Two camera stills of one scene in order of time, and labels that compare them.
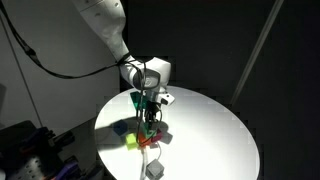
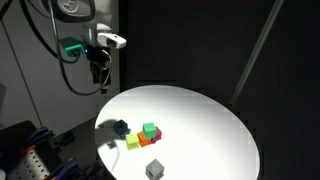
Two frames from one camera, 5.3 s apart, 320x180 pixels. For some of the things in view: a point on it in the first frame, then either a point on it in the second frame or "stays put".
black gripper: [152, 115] to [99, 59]
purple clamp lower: [70, 172] stays put
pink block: [157, 136] stays put
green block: [148, 133] stays put
